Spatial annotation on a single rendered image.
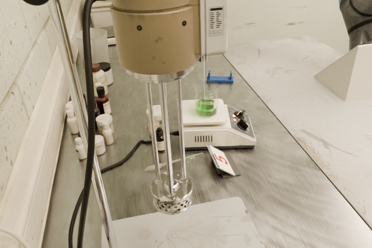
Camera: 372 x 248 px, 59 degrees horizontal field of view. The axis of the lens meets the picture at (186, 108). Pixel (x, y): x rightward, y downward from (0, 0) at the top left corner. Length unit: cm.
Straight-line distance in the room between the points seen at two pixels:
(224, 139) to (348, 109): 44
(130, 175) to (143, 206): 11
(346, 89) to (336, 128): 18
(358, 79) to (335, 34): 175
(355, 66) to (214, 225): 68
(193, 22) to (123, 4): 8
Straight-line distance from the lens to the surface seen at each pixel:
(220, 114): 87
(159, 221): 71
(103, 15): 192
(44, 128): 89
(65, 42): 41
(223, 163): 82
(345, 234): 75
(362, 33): 122
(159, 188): 54
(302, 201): 78
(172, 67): 37
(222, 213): 72
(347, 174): 88
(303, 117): 106
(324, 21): 280
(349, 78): 115
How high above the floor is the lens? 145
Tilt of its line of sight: 31 degrees down
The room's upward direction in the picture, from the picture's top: 3 degrees counter-clockwise
